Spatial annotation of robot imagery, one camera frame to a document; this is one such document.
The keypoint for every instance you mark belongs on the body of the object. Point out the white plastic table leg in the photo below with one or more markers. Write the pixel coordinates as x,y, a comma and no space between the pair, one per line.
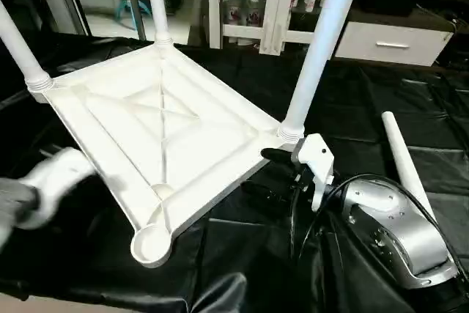
157,1
404,159
22,49
322,42

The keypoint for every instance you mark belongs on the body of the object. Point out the white plastic table top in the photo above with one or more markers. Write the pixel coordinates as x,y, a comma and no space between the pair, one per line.
146,122

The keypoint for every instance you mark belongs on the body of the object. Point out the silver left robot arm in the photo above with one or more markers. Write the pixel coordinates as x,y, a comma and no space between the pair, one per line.
15,207

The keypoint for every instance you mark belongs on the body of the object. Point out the black table mat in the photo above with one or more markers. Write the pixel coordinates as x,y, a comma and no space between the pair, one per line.
242,269

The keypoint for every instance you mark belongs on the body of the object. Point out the white glass door cabinet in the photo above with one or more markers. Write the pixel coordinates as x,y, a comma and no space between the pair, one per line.
249,5

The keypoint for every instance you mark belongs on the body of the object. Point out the white drawer unit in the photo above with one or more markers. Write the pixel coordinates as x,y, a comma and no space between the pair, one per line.
392,43

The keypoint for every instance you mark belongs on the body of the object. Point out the blue plastic stool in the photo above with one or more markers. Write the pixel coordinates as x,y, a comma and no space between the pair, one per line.
133,11

